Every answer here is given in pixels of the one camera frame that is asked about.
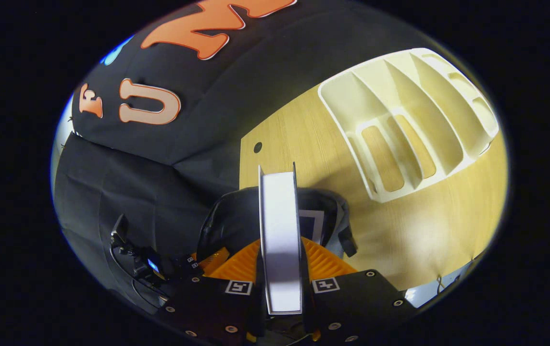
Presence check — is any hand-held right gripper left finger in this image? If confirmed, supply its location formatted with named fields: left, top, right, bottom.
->
left=159, top=239, right=263, bottom=344

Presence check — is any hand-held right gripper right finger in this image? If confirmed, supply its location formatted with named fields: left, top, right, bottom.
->
left=300, top=236, right=418, bottom=343

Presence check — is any grey schoolbag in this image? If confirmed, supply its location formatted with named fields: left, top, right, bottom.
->
left=197, top=186, right=358, bottom=270

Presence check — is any white cover book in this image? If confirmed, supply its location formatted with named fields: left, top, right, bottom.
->
left=258, top=162, right=303, bottom=316

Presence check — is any blue cover book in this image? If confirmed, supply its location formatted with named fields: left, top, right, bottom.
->
left=298, top=209, right=325, bottom=247

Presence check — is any white bookshelf rack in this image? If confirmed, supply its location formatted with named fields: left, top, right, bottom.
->
left=317, top=47, right=500, bottom=203

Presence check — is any black backdrop cloth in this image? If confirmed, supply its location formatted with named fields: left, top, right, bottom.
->
left=51, top=0, right=429, bottom=313

